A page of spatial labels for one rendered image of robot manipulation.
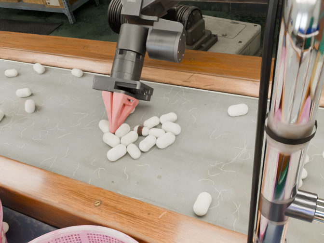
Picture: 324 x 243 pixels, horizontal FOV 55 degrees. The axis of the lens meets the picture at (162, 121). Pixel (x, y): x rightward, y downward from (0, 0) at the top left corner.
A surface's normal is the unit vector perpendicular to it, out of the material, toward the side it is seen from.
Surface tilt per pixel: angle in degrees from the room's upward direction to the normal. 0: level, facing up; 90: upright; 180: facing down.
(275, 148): 90
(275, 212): 90
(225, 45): 0
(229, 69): 0
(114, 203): 0
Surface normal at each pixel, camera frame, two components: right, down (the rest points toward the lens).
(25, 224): -0.15, -0.73
